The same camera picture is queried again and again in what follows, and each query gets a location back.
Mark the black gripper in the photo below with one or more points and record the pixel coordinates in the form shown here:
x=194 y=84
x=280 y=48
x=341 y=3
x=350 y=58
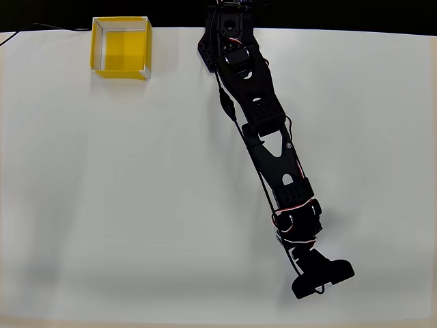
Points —
x=304 y=257

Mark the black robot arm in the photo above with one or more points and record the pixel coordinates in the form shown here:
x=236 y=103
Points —
x=263 y=106

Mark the yellow open box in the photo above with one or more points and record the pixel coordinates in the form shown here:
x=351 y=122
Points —
x=126 y=48

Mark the black bar webcam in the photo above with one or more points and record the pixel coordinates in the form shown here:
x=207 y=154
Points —
x=324 y=273

